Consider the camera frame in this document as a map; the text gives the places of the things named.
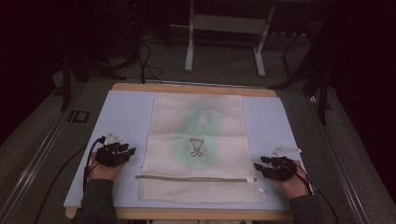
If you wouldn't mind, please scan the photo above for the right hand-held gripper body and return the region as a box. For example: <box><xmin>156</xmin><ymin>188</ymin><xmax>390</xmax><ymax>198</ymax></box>
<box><xmin>264</xmin><ymin>145</ymin><xmax>303</xmax><ymax>182</ymax></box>

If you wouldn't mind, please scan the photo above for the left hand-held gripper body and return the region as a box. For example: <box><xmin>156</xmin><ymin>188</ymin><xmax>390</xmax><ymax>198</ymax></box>
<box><xmin>94</xmin><ymin>132</ymin><xmax>129</xmax><ymax>168</ymax></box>

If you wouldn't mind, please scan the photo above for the person's left hand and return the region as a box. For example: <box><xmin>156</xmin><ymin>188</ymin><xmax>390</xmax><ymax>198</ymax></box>
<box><xmin>87</xmin><ymin>159</ymin><xmax>125</xmax><ymax>182</ymax></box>

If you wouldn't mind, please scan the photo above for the person's right hand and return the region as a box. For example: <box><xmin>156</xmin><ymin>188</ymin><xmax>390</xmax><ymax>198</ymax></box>
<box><xmin>275</xmin><ymin>160</ymin><xmax>311</xmax><ymax>201</ymax></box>

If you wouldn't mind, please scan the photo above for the light blue board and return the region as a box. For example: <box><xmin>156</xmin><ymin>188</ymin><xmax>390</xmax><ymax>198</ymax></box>
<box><xmin>63</xmin><ymin>90</ymin><xmax>315</xmax><ymax>213</ymax></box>

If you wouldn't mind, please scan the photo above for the green garment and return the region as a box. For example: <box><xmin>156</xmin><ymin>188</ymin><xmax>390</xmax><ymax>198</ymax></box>
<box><xmin>172</xmin><ymin>105</ymin><xmax>224</xmax><ymax>170</ymax></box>

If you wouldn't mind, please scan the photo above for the white mesh laundry bag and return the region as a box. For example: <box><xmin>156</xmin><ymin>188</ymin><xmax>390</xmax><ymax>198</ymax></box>
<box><xmin>134</xmin><ymin>91</ymin><xmax>268</xmax><ymax>204</ymax></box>

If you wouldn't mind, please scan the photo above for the black stand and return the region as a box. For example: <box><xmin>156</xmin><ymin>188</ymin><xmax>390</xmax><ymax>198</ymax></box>
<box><xmin>268</xmin><ymin>30</ymin><xmax>333</xmax><ymax>126</ymax></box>
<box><xmin>60</xmin><ymin>50</ymin><xmax>128</xmax><ymax>112</ymax></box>

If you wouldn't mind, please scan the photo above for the white metal stand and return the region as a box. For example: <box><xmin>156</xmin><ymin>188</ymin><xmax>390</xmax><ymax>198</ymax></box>
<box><xmin>169</xmin><ymin>0</ymin><xmax>276</xmax><ymax>78</ymax></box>

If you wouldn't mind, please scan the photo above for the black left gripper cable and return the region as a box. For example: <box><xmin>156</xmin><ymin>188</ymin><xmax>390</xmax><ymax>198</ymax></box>
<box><xmin>33</xmin><ymin>135</ymin><xmax>106</xmax><ymax>224</ymax></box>

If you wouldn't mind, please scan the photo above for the metal floor rail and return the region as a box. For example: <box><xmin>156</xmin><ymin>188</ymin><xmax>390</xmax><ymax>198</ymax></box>
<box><xmin>305</xmin><ymin>95</ymin><xmax>372</xmax><ymax>224</ymax></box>
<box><xmin>0</xmin><ymin>102</ymin><xmax>78</xmax><ymax>224</ymax></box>

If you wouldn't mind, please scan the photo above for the black floor cable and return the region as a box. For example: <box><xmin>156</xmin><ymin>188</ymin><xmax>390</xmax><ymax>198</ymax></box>
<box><xmin>135</xmin><ymin>39</ymin><xmax>164</xmax><ymax>86</ymax></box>

